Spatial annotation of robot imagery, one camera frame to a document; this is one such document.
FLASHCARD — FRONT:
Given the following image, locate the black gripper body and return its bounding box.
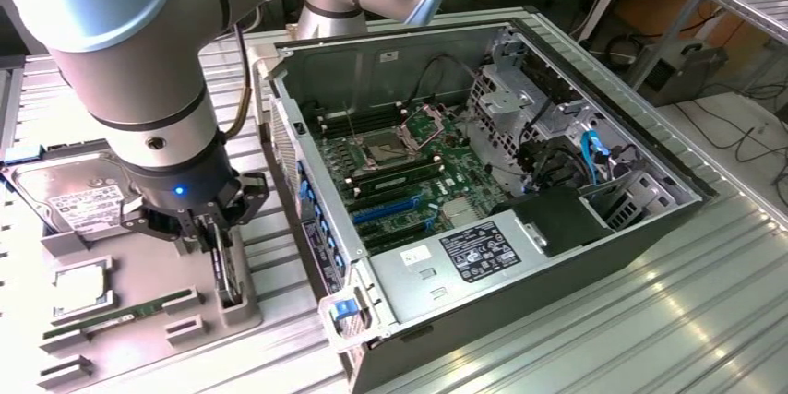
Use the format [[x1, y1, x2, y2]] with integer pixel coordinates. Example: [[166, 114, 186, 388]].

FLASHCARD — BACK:
[[118, 133, 250, 230]]

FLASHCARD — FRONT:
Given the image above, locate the grey parts rack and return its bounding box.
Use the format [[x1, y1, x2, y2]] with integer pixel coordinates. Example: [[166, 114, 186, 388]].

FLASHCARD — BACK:
[[0, 209, 266, 391]]

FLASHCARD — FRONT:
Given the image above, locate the silver hard disk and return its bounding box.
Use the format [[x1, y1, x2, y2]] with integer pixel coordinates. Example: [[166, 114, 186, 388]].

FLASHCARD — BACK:
[[0, 149, 150, 242]]

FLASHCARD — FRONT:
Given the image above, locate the long green RAM stick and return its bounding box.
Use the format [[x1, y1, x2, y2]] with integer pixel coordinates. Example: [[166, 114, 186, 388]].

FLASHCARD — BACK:
[[50, 289, 194, 327]]

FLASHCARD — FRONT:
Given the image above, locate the silver CPU chip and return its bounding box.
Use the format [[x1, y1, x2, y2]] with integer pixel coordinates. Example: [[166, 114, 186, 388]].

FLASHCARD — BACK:
[[51, 267, 118, 317]]

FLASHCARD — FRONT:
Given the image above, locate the thin locking lever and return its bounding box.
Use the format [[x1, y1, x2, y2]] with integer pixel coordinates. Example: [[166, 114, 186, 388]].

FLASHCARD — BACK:
[[346, 113, 366, 147]]

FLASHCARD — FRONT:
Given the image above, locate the blue expansion slot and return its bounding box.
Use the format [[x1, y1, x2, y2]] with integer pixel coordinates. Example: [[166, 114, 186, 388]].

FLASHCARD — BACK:
[[348, 194, 426, 225]]

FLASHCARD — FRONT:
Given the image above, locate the CPU socket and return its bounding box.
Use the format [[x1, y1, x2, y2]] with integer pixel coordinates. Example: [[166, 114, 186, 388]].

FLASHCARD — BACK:
[[359, 132, 412, 170]]

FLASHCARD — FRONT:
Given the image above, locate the empty black RAM slot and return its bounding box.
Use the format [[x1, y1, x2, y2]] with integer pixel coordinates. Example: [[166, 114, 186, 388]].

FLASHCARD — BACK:
[[315, 105, 406, 139]]

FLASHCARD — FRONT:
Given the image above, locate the installed green RAM stick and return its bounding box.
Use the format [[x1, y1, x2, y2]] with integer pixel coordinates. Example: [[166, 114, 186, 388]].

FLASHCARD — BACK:
[[351, 167, 446, 199]]

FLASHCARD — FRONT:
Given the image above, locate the short green RAM stick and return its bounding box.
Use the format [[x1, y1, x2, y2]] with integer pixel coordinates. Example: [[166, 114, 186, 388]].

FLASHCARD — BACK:
[[40, 313, 136, 340]]

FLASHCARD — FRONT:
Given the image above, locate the black expansion slot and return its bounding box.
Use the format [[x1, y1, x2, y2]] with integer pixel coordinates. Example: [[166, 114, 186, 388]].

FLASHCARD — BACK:
[[359, 221, 434, 248]]

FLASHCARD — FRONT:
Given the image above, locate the blue connector block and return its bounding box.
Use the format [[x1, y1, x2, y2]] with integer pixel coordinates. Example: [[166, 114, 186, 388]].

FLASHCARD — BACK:
[[0, 143, 46, 165]]

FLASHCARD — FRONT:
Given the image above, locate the blue case latch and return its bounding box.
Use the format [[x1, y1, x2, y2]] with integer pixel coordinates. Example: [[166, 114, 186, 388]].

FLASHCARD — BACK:
[[334, 298, 362, 322]]

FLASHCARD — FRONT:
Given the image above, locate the green motherboard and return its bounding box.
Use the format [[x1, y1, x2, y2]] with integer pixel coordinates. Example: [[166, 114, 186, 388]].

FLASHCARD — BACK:
[[311, 101, 526, 257]]

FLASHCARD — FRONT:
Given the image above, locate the metal socket cover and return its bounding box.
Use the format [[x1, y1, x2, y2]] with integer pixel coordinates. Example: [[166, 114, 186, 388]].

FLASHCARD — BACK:
[[398, 104, 450, 142]]

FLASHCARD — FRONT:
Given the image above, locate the silver chipset heat sink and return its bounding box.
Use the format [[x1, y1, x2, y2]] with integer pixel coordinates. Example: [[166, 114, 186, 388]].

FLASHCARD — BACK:
[[438, 202, 487, 225]]

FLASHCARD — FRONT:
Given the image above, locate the grey power supply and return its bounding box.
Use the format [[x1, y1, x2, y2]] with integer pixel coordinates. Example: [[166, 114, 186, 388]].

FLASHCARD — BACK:
[[367, 209, 551, 327]]

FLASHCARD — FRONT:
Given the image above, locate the metal disk bay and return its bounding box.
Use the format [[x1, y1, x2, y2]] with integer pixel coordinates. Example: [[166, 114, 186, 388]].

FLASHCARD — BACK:
[[464, 63, 539, 147]]

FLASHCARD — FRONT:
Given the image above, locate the black plastic shroud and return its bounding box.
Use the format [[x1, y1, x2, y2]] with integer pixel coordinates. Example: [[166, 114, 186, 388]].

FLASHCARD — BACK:
[[511, 187, 619, 260]]

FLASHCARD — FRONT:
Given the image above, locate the open black PC case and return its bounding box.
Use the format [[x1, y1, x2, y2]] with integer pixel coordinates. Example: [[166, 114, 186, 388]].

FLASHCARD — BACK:
[[250, 14, 723, 394]]

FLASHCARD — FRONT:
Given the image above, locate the beige arm cable hose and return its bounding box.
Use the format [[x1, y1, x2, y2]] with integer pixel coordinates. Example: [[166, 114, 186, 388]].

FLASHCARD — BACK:
[[220, 19, 256, 139]]

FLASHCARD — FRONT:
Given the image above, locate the long black wire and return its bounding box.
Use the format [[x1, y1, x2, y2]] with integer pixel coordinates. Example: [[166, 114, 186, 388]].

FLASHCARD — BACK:
[[414, 54, 483, 105]]

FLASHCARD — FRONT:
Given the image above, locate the black wire bundle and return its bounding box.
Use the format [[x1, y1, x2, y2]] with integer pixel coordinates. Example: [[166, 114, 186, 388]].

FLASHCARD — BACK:
[[515, 134, 594, 195]]

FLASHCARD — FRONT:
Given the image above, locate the blue wire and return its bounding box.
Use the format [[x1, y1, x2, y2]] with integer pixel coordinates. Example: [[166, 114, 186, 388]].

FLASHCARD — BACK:
[[578, 128, 612, 188]]

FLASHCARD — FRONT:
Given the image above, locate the dark box with handle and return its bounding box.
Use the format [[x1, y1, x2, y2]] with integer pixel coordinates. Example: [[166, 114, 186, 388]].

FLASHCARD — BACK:
[[638, 37, 732, 108]]

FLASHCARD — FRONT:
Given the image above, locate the black floor cable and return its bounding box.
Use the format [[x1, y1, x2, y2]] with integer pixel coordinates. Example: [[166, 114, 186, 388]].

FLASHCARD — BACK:
[[670, 82, 788, 172]]

